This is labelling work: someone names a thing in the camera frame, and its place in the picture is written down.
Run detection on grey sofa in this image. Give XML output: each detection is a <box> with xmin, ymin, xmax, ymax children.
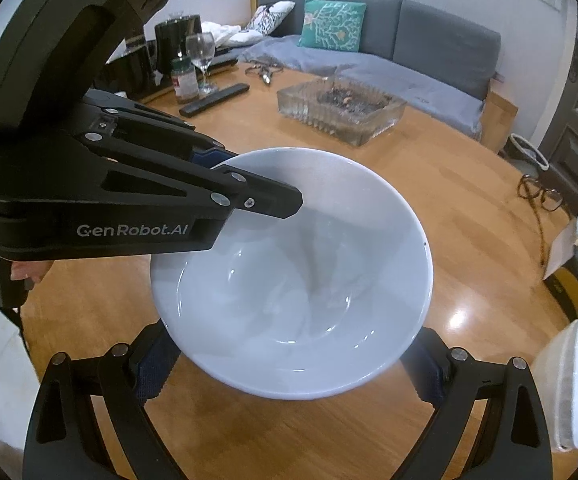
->
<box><xmin>239</xmin><ymin>0</ymin><xmax>520</xmax><ymax>153</ymax></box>

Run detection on spice bottle with green cap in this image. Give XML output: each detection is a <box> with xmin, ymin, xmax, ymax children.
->
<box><xmin>170</xmin><ymin>56</ymin><xmax>200</xmax><ymax>103</ymax></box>

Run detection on person's left hand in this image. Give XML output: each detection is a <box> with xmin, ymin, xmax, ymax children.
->
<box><xmin>10</xmin><ymin>259</ymin><xmax>48</xmax><ymax>285</ymax></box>

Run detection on glass ashtray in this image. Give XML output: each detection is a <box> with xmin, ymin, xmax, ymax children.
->
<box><xmin>276</xmin><ymin>76</ymin><xmax>407</xmax><ymax>148</ymax></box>

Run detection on tortoiseshell eyeglasses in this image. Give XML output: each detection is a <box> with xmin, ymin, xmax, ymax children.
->
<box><xmin>517</xmin><ymin>174</ymin><xmax>566</xmax><ymax>271</ymax></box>

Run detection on white cloth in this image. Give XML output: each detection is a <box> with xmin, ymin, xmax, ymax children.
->
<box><xmin>201</xmin><ymin>21</ymin><xmax>264</xmax><ymax>48</ymax></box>

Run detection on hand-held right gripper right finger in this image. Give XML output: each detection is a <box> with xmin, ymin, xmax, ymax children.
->
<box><xmin>396</xmin><ymin>327</ymin><xmax>554</xmax><ymax>480</ymax></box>

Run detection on white bowl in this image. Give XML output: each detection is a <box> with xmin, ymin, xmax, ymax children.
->
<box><xmin>150</xmin><ymin>147</ymin><xmax>434</xmax><ymax>402</ymax></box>

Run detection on teal patterned cushion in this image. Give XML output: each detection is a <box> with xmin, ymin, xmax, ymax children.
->
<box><xmin>299</xmin><ymin>0</ymin><xmax>368</xmax><ymax>53</ymax></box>

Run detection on tall black jug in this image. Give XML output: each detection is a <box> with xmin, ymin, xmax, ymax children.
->
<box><xmin>155</xmin><ymin>14</ymin><xmax>204</xmax><ymax>73</ymax></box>

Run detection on grey sofa cover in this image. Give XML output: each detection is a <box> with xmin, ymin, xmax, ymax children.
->
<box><xmin>229</xmin><ymin>40</ymin><xmax>484</xmax><ymax>136</ymax></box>

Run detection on white patterned cushion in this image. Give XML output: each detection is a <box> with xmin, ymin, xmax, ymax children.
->
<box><xmin>244</xmin><ymin>2</ymin><xmax>296</xmax><ymax>36</ymax></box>

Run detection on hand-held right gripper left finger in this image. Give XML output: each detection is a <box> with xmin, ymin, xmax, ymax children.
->
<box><xmin>23</xmin><ymin>322</ymin><xmax>182</xmax><ymax>480</ymax></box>

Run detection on black remote control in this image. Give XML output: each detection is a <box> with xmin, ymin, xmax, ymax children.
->
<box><xmin>179</xmin><ymin>83</ymin><xmax>250</xmax><ymax>118</ymax></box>

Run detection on wine glass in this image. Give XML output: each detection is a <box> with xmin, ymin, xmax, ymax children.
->
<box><xmin>186</xmin><ymin>31</ymin><xmax>218</xmax><ymax>95</ymax></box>

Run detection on black pot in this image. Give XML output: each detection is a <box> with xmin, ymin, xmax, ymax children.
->
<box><xmin>106</xmin><ymin>40</ymin><xmax>158</xmax><ymax>96</ymax></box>

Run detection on cream bowl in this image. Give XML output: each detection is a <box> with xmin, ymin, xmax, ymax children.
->
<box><xmin>531</xmin><ymin>311</ymin><xmax>578</xmax><ymax>453</ymax></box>

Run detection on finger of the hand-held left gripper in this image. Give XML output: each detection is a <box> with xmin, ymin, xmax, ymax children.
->
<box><xmin>76</xmin><ymin>130</ymin><xmax>304</xmax><ymax>221</ymax></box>
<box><xmin>81</xmin><ymin>91</ymin><xmax>240</xmax><ymax>168</ymax></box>

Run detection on grey trash bin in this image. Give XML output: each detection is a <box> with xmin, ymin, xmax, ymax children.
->
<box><xmin>506</xmin><ymin>132</ymin><xmax>550</xmax><ymax>173</ymax></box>

